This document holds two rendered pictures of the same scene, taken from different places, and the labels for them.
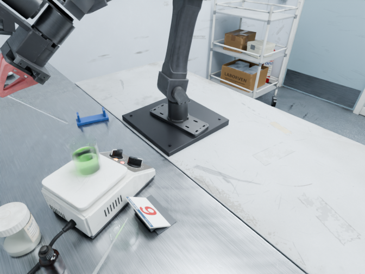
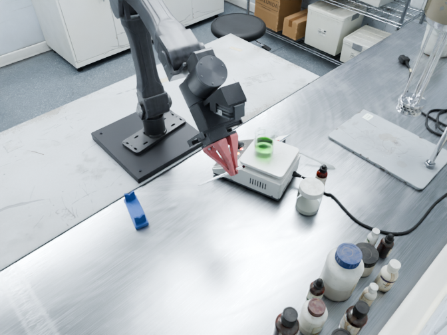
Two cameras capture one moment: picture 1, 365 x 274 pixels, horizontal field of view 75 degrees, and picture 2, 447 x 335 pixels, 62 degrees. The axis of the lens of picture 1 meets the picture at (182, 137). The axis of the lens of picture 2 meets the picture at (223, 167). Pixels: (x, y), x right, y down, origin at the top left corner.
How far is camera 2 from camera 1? 1.04 m
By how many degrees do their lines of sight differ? 66
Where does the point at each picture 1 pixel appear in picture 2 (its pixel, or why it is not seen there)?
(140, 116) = (144, 161)
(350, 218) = (259, 72)
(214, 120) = not seen: hidden behind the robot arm
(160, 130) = (173, 145)
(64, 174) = (271, 166)
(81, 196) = (290, 151)
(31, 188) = (257, 226)
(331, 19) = not seen: outside the picture
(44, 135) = (167, 253)
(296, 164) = not seen: hidden behind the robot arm
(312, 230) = (269, 86)
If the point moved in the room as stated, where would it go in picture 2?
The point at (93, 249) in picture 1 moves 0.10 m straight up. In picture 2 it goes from (302, 169) to (308, 142)
